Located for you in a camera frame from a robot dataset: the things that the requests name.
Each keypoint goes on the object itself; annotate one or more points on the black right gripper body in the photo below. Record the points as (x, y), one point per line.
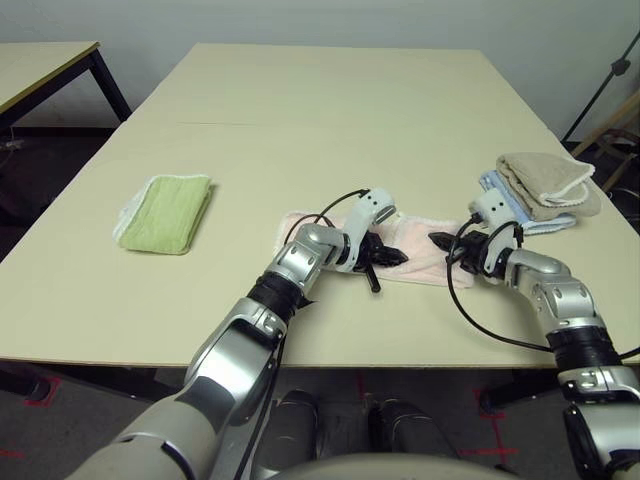
(470, 250)

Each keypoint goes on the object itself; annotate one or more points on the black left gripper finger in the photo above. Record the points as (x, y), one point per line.
(387, 247)
(395, 259)

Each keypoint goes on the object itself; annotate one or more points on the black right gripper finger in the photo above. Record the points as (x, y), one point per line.
(451, 251)
(444, 238)

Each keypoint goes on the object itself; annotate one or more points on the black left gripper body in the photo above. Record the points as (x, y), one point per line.
(370, 255)

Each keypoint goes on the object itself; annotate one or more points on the pink embroidered towel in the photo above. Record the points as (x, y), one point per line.
(425, 250)

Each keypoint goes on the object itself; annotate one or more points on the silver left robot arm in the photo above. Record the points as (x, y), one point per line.
(240, 360)

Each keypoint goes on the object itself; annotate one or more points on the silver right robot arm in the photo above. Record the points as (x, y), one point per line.
(560, 295)

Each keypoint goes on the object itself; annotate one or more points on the light blue folded towel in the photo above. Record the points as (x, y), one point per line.
(545, 227)

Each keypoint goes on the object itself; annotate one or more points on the beige folded towel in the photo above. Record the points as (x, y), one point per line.
(545, 180)

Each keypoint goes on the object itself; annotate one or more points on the green folded towel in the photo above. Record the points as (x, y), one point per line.
(165, 215)

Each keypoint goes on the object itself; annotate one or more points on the robot right leg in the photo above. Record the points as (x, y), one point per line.
(410, 430)

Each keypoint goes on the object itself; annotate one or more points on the black stand pole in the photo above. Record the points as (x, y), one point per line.
(600, 90)

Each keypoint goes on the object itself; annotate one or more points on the beige robot torso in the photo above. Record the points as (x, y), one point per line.
(400, 470)

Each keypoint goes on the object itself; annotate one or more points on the side table with black legs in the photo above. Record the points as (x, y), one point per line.
(40, 65)

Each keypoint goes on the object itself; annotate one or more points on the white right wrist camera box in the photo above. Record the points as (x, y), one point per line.
(495, 205)

